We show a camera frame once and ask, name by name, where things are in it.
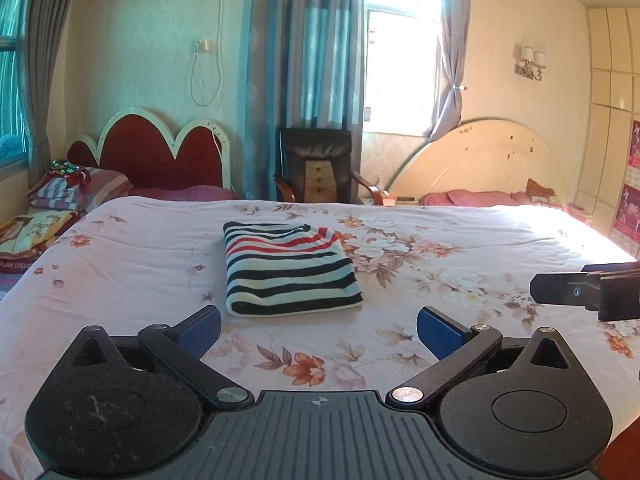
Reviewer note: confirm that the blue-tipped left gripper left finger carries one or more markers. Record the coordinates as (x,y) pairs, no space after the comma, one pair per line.
(179,349)

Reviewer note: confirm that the striped pillow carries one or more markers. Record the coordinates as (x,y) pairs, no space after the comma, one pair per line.
(77,188)

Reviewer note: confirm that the floral white bed sheet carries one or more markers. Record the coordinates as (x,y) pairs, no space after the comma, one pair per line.
(136,261)

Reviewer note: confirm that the cream arched headboard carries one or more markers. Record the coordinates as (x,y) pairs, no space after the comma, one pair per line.
(484,155)

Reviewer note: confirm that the striped knit sweater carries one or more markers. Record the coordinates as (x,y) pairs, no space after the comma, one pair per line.
(278,269)

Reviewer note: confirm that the red scalloped headboard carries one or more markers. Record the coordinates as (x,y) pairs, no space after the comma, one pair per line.
(139,144)

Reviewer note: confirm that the cartoon print pillow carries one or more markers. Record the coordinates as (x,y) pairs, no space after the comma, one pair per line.
(25,237)

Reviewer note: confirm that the black leather armchair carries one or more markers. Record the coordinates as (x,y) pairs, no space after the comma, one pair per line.
(316,168)

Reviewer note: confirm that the pink bedding on far bed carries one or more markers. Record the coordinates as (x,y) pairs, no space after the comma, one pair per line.
(534,194)

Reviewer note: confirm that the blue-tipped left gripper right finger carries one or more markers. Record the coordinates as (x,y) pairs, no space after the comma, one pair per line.
(462,353)

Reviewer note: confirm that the wall lamp sconce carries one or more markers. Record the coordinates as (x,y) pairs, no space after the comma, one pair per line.
(530,63)

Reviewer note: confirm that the red wall poster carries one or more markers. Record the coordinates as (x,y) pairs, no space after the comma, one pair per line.
(625,229)

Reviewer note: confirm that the teal striped curtain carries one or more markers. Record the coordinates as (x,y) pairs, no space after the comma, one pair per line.
(305,69)

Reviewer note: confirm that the grey tied curtain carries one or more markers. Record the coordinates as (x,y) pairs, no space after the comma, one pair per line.
(452,41)

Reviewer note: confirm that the grey left window curtain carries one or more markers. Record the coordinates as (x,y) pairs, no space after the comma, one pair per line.
(38,39)

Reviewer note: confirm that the wall socket with cable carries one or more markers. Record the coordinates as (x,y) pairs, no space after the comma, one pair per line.
(207,73)

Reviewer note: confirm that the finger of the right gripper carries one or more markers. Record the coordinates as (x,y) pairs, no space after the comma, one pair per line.
(581,289)

